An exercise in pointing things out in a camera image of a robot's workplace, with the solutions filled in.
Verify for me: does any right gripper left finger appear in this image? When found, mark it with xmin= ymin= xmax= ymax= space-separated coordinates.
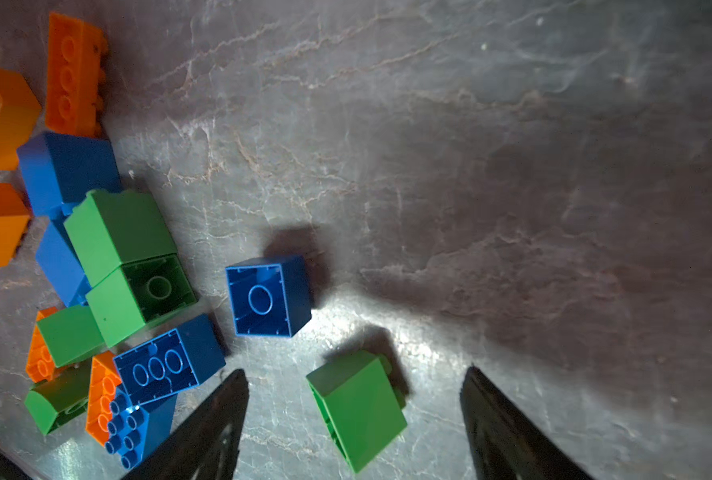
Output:
xmin=125 ymin=369 xmax=250 ymax=479

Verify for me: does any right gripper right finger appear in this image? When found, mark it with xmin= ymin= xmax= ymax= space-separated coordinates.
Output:
xmin=460 ymin=365 xmax=590 ymax=479

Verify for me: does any blue lego long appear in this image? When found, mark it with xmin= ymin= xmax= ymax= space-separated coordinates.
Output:
xmin=114 ymin=314 xmax=226 ymax=405

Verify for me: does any green lego small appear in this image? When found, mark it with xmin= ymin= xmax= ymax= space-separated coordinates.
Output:
xmin=306 ymin=350 xmax=407 ymax=473

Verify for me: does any small blue lego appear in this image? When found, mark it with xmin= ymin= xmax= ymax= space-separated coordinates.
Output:
xmin=226 ymin=255 xmax=312 ymax=338

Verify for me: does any blue lego lower centre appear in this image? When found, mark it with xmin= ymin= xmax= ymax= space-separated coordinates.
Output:
xmin=105 ymin=385 xmax=177 ymax=470

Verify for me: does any blue lego middle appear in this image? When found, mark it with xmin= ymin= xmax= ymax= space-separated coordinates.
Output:
xmin=35 ymin=218 xmax=91 ymax=307

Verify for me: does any blue lego top left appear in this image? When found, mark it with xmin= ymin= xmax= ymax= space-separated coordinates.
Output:
xmin=17 ymin=131 xmax=123 ymax=218

